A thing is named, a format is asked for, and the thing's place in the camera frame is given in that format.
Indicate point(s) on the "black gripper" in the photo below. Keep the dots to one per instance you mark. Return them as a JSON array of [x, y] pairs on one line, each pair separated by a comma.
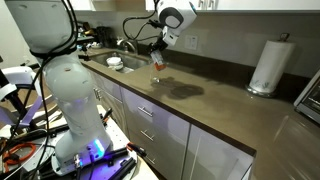
[[158, 44]]

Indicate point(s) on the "orange-capped drink bottle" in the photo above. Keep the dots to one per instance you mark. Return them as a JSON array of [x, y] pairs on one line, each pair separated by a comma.
[[159, 62]]

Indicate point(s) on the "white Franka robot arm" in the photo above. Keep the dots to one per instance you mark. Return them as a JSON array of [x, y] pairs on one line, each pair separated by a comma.
[[73, 100]]

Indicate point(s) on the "tall clear drinking glass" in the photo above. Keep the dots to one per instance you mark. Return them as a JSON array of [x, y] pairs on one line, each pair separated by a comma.
[[154, 76]]

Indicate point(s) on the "stainless steel sink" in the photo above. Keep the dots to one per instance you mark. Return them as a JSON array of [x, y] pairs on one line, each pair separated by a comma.
[[133, 61]]

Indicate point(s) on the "chrome faucet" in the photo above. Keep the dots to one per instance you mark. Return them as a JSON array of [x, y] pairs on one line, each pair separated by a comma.
[[121, 42]]

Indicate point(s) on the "white bowl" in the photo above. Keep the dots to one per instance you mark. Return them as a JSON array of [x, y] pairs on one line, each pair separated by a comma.
[[114, 61]]

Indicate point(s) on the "black coffee machine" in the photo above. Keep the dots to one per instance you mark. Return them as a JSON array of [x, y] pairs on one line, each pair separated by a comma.
[[105, 36]]

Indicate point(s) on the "black red hand tool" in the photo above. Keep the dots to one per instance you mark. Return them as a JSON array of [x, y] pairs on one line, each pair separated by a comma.
[[107, 115]]

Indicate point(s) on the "grey lower cabinet run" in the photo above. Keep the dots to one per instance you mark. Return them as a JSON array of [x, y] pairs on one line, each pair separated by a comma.
[[166, 133]]

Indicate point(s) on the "white perforated robot table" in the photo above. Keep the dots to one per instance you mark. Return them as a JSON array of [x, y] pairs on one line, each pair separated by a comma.
[[116, 133]]

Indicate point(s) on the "orange black screwdriver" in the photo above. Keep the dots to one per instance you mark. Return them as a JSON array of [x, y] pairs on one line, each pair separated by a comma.
[[136, 149]]

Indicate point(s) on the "metal paper towel holder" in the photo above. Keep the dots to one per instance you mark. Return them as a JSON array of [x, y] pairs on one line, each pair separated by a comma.
[[256, 93]]

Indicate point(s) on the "black aluminium bar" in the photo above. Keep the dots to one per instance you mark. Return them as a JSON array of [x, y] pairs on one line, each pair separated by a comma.
[[115, 154], [123, 168]]

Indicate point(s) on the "white paper towel roll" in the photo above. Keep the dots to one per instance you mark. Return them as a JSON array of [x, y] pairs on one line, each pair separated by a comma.
[[270, 66]]

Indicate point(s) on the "white upper cabinets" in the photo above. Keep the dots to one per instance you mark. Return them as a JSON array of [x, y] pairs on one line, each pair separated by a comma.
[[266, 4]]

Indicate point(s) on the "silver toaster oven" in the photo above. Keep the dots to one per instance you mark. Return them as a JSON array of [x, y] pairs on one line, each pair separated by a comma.
[[311, 100]]

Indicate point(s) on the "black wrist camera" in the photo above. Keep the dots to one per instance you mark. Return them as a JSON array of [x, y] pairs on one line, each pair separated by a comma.
[[155, 24]]

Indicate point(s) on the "white switch outlet plate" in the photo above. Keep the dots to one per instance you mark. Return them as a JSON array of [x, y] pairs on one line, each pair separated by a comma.
[[191, 42]]

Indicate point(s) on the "white curved frame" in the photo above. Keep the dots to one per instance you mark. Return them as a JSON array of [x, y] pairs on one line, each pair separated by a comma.
[[20, 75]]

